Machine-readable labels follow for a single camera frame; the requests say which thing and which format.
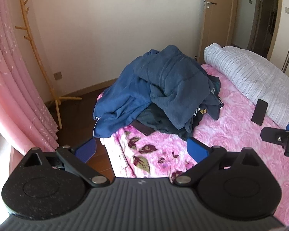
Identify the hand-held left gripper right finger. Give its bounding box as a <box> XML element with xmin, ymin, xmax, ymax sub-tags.
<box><xmin>173</xmin><ymin>137</ymin><xmax>259</xmax><ymax>186</ymax></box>

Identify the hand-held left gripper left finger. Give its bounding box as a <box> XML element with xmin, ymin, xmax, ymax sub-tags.
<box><xmin>24</xmin><ymin>138</ymin><xmax>110</xmax><ymax>187</ymax></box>

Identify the pink fluffy blanket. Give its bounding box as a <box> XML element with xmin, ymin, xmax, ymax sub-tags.
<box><xmin>96</xmin><ymin>63</ymin><xmax>289</xmax><ymax>227</ymax></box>

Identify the wooden coat rack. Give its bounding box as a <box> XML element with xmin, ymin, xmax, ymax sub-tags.
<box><xmin>13</xmin><ymin>0</ymin><xmax>83</xmax><ymax>130</ymax></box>

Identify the wooden door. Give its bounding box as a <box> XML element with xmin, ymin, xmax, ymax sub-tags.
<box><xmin>198</xmin><ymin>0</ymin><xmax>239</xmax><ymax>56</ymax></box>

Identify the white striped quilt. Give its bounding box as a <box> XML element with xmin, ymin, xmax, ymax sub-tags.
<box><xmin>203</xmin><ymin>43</ymin><xmax>289</xmax><ymax>129</ymax></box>

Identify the patterned dark garment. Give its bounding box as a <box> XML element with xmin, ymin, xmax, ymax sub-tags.
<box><xmin>193</xmin><ymin>74</ymin><xmax>225</xmax><ymax>127</ymax></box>

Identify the pink curtain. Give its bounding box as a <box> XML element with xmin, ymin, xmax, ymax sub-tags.
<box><xmin>0</xmin><ymin>0</ymin><xmax>59</xmax><ymax>156</ymax></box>

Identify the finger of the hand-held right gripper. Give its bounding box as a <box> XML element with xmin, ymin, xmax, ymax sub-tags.
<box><xmin>260</xmin><ymin>123</ymin><xmax>289</xmax><ymax>160</ymax></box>

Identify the wooden skirting board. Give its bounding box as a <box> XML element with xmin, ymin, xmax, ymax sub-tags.
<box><xmin>45</xmin><ymin>78</ymin><xmax>118</xmax><ymax>104</ymax></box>

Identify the black phone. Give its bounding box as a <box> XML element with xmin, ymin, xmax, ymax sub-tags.
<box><xmin>251</xmin><ymin>98</ymin><xmax>269</xmax><ymax>126</ymax></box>

